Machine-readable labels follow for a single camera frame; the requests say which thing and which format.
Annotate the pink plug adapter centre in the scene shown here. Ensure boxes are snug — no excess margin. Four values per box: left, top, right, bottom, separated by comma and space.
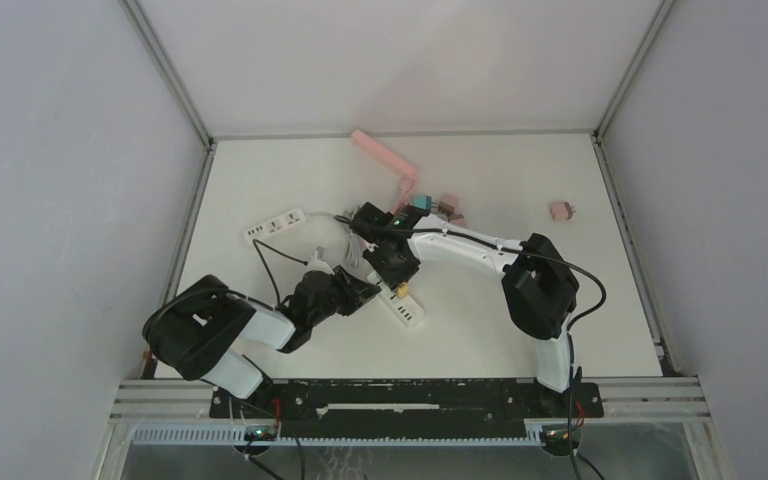
449, 214, 467, 228

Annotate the yellow plug adapter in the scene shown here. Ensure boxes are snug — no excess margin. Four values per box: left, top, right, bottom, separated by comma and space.
394, 282, 410, 298

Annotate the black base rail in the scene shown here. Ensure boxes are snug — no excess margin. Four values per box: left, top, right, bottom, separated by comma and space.
209, 378, 605, 437

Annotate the teal plug adapter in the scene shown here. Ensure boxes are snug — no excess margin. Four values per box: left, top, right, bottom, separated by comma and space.
411, 195, 434, 211

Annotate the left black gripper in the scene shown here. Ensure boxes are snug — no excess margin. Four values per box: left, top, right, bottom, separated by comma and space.
308, 264, 381, 327

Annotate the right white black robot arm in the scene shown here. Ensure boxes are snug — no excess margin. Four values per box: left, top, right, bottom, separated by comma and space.
335, 203, 607, 416

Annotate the grey coiled cable left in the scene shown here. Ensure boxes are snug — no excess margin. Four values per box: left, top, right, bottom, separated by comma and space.
334, 211, 369, 270

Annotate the pink power strip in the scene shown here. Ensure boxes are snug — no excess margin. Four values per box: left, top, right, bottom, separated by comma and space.
350, 129, 418, 190

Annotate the pink plug adapter right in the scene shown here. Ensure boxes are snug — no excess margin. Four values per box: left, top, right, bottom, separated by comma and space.
548, 202, 576, 222

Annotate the pink coiled cable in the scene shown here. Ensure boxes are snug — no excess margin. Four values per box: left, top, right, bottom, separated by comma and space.
393, 178, 420, 215

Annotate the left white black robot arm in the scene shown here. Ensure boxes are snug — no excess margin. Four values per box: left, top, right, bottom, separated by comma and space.
142, 249, 382, 417

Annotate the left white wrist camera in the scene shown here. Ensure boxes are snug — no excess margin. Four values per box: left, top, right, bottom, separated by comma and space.
306, 247, 334, 275

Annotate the brown pink plug adapter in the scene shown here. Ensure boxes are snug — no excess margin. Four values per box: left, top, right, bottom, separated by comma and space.
437, 194, 460, 217

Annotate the white power strip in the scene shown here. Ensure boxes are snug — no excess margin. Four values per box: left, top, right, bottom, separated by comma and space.
242, 208, 308, 244
366, 272, 425, 329

